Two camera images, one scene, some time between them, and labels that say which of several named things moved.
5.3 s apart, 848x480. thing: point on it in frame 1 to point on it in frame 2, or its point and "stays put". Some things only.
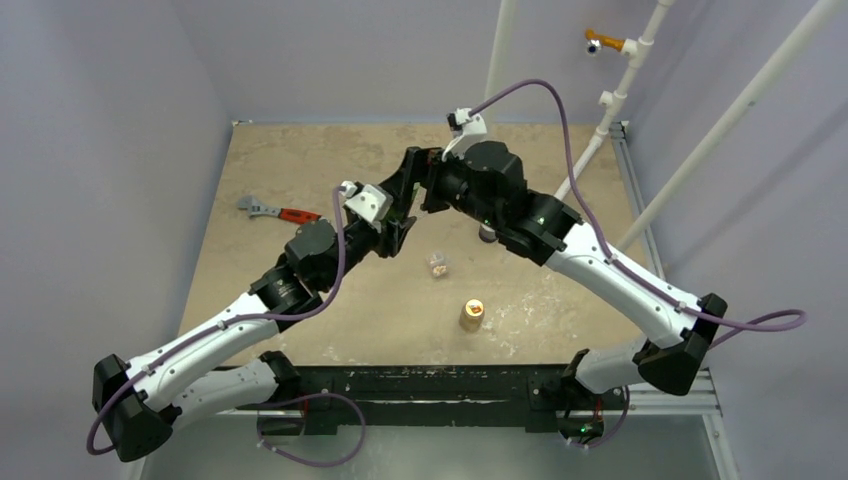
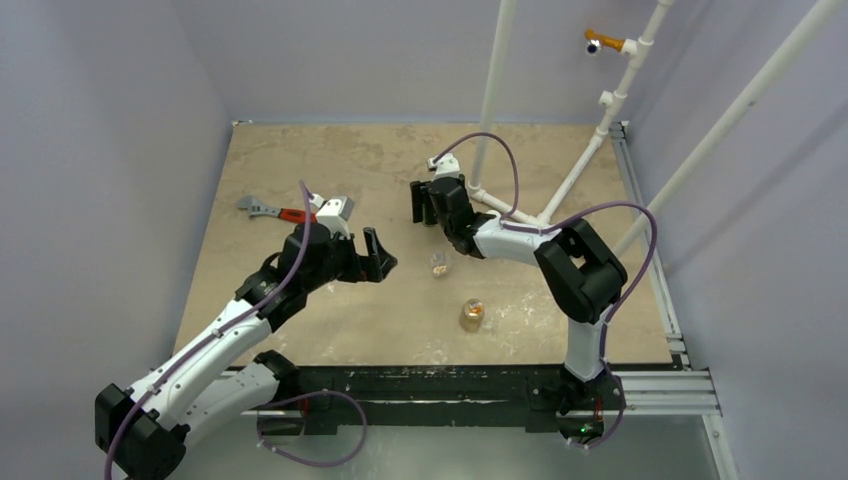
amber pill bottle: x=471 y=315 stays put
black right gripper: x=433 y=188 to x=428 y=203
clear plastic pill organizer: x=438 y=262 stays put
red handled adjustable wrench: x=296 y=217 stays put
